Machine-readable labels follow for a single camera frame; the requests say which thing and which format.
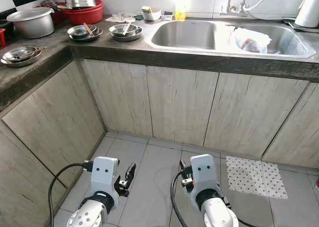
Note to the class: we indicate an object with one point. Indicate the stainless steel double sink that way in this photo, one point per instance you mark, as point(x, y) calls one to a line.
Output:
point(184, 35)

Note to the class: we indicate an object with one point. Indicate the crumpled light cloth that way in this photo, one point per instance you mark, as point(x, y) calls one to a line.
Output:
point(119, 18)

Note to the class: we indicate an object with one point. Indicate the small white box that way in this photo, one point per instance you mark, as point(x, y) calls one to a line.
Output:
point(167, 16)

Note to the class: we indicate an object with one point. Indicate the white plastic bag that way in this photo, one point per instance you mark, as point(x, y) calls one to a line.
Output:
point(251, 40)

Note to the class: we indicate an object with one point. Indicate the dotted white floor mat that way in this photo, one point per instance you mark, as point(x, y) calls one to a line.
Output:
point(254, 177)

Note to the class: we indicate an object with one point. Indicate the yellow plastic cup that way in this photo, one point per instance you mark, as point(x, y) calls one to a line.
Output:
point(180, 14)

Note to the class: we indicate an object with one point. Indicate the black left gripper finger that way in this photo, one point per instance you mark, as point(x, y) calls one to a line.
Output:
point(131, 172)

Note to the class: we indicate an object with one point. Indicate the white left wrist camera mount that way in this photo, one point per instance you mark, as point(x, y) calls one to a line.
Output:
point(104, 176)

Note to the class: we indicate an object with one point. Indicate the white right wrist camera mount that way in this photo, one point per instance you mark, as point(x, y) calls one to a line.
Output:
point(204, 172)

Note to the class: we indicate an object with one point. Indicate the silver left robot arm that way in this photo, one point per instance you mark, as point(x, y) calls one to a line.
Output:
point(87, 216)

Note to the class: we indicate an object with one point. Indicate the large aluminium pot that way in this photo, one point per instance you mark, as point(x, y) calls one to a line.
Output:
point(35, 26)

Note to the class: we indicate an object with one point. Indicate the red plastic basin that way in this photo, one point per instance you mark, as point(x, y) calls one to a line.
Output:
point(89, 15)

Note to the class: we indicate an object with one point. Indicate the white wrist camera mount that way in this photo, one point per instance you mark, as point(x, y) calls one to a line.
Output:
point(104, 176)
point(204, 172)

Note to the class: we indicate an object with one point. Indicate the chrome sink faucet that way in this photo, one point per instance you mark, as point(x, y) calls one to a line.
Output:
point(244, 7)

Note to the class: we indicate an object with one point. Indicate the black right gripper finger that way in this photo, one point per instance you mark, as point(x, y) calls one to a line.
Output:
point(182, 166)

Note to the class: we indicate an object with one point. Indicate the pair of wooden chopsticks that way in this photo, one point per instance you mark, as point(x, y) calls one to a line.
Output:
point(88, 29)

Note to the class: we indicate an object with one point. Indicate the white ceramic bowl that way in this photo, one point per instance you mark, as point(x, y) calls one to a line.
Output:
point(151, 15)

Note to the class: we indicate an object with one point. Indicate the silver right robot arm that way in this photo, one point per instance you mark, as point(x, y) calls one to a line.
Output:
point(222, 214)

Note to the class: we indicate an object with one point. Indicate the steel bowl holding spoon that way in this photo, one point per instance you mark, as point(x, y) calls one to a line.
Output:
point(118, 33)

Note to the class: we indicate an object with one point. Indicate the steel bowl holding chopsticks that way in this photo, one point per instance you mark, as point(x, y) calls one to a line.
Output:
point(79, 34)

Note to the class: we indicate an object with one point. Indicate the long wooden chopstick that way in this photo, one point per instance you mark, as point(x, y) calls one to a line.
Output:
point(37, 51)

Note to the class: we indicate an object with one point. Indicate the stacked stainless steel plates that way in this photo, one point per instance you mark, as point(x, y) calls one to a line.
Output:
point(20, 54)

